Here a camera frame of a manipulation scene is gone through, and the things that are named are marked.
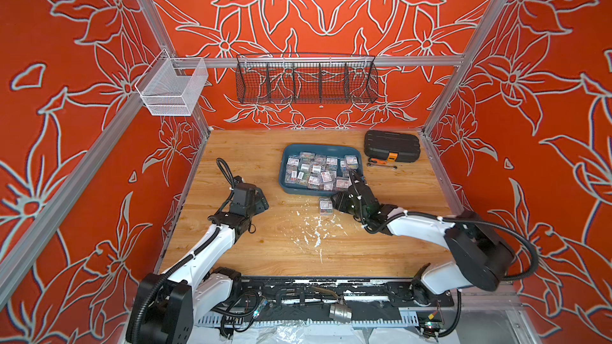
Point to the orange black ratchet wrench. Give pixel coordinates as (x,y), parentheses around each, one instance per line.
(372,162)

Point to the white wire mesh basket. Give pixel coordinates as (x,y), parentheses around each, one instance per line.
(172,86)

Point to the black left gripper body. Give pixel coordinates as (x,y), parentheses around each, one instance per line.
(258,205)

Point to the silver metal cylinder fitting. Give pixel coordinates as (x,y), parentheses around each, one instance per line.
(340,313)

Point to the black plastic tool case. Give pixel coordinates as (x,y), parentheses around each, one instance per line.
(400,147)

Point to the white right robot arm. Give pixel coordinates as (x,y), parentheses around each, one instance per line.
(484,254)

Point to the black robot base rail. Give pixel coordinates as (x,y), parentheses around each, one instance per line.
(375,303)

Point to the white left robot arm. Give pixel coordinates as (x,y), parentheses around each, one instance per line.
(167,305)

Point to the blue plastic storage tray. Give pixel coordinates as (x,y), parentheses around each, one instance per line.
(318,170)

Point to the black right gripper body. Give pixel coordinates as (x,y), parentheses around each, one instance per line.
(349,203)

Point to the black wire wall basket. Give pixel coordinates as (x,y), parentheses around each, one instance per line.
(295,78)

